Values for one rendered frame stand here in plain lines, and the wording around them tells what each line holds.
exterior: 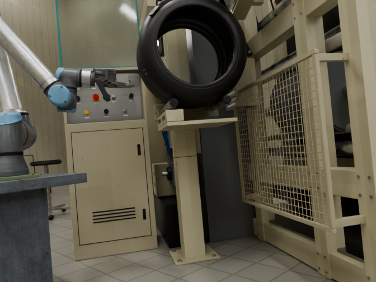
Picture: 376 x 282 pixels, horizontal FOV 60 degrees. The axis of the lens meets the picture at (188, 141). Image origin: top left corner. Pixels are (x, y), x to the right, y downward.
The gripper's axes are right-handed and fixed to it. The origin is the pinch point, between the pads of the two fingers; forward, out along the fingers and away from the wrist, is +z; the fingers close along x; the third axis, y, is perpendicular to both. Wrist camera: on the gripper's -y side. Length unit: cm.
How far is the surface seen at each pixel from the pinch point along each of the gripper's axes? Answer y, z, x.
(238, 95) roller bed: 4, 65, 20
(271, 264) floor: -92, 78, -2
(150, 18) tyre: 32.3, 6.9, -9.9
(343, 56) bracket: 6, 79, -58
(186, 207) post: -66, 37, 27
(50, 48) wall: 294, -224, 907
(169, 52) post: 28.5, 22.8, 27.1
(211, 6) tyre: 41, 37, -12
